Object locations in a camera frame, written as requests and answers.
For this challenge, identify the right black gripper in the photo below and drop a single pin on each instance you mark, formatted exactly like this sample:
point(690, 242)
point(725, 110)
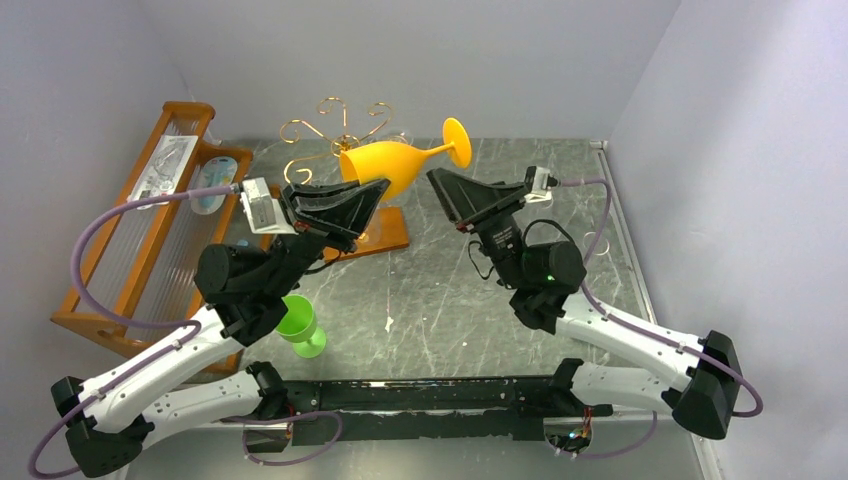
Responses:
point(495, 212)

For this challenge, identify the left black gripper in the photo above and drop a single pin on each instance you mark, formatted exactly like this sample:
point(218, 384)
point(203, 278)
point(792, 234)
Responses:
point(346, 211)

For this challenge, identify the orange plastic wine glass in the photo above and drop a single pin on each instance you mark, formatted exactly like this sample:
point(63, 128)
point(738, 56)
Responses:
point(400, 163)

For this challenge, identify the clear wine glass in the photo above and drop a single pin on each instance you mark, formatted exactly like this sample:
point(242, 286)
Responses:
point(400, 135)

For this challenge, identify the clear champagne flute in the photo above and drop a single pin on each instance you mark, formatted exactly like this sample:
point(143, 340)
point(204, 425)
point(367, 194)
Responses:
point(376, 233)

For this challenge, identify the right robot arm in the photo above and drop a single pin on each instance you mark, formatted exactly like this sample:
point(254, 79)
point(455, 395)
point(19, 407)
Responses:
point(694, 379)

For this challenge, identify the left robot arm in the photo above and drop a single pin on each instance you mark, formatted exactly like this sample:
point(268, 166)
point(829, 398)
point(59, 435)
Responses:
point(108, 420)

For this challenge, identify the green plastic wine glass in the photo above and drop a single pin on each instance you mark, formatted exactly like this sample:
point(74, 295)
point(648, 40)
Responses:
point(299, 327)

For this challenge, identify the blue packaged tool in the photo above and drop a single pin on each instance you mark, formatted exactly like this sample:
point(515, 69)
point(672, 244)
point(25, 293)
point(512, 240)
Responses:
point(218, 171)

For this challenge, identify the clear glass right edge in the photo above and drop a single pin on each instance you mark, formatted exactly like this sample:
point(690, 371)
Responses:
point(596, 247)

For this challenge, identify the white packaged item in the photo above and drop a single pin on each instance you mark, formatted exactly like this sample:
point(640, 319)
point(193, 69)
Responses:
point(164, 167)

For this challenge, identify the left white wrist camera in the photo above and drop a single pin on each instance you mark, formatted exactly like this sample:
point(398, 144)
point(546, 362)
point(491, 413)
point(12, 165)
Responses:
point(262, 209)

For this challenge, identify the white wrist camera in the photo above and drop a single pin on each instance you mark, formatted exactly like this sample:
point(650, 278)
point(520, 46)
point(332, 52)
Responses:
point(262, 209)
point(540, 183)

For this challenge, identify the gold wire wine glass rack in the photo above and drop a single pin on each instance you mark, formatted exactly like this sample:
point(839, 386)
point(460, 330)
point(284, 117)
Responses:
point(324, 166)

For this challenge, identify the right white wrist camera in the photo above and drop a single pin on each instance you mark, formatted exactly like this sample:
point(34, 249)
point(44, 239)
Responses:
point(540, 183)

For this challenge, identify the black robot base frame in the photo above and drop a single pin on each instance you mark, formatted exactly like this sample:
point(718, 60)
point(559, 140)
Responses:
point(436, 408)

